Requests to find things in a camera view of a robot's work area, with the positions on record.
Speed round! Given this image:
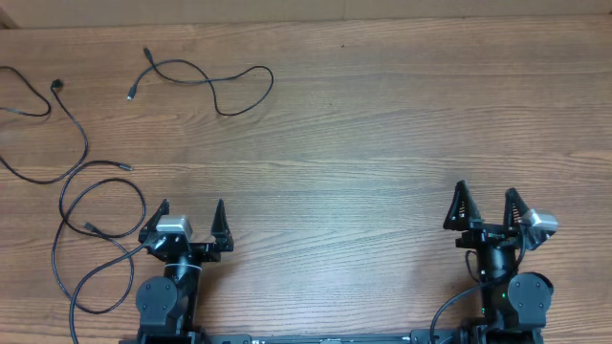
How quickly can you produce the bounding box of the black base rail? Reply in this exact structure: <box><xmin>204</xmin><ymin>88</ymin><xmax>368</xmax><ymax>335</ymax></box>
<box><xmin>205</xmin><ymin>329</ymin><xmax>460</xmax><ymax>344</ymax></box>

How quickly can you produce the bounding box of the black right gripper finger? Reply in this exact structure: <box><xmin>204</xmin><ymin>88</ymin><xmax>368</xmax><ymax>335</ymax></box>
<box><xmin>443</xmin><ymin>180</ymin><xmax>483</xmax><ymax>231</ymax></box>
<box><xmin>503</xmin><ymin>188</ymin><xmax>529</xmax><ymax>227</ymax></box>

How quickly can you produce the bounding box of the black USB-A cable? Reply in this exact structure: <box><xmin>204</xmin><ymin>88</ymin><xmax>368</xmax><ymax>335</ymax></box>
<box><xmin>0</xmin><ymin>64</ymin><xmax>90</xmax><ymax>185</ymax></box>

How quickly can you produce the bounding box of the long black looped cable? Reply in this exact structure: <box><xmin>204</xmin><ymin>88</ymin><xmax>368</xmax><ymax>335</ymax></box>
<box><xmin>51</xmin><ymin>160</ymin><xmax>147</xmax><ymax>315</ymax></box>

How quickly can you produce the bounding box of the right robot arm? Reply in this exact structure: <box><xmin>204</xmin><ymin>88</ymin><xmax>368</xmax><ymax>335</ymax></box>
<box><xmin>428</xmin><ymin>181</ymin><xmax>558</xmax><ymax>344</ymax></box>

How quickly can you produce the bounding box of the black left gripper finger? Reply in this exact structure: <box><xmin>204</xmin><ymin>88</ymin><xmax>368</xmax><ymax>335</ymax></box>
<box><xmin>141</xmin><ymin>199</ymin><xmax>169</xmax><ymax>234</ymax></box>
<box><xmin>210</xmin><ymin>199</ymin><xmax>233</xmax><ymax>247</ymax></box>

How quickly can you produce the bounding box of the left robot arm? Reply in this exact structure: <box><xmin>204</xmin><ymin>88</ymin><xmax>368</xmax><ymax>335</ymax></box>
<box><xmin>136</xmin><ymin>200</ymin><xmax>234</xmax><ymax>343</ymax></box>

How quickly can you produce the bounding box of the black USB-C cable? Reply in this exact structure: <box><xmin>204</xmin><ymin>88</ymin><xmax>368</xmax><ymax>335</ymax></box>
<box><xmin>125</xmin><ymin>46</ymin><xmax>275</xmax><ymax>118</ymax></box>

